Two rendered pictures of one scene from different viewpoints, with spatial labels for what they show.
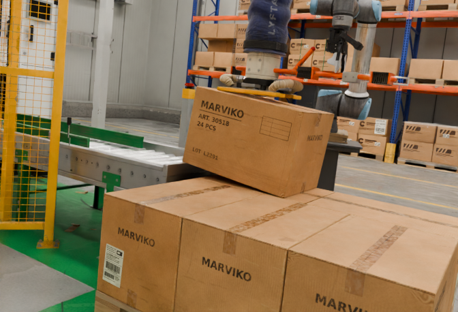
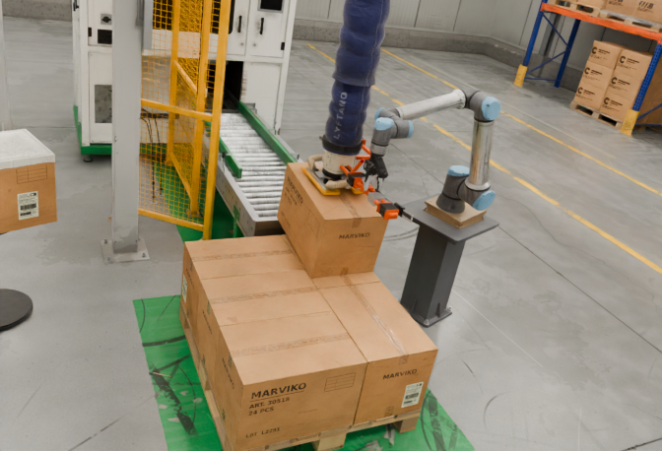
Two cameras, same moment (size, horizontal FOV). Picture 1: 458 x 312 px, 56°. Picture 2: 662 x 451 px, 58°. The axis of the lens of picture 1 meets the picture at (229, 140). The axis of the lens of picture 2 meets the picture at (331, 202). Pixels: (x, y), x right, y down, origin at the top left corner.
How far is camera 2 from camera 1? 2.22 m
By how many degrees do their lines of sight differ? 34
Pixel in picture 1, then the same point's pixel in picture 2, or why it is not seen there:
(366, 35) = (478, 131)
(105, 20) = not seen: outside the picture
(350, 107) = (466, 195)
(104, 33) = not seen: hidden behind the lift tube
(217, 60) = not seen: outside the picture
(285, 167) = (313, 255)
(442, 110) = not seen: outside the picture
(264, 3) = (333, 110)
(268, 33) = (333, 137)
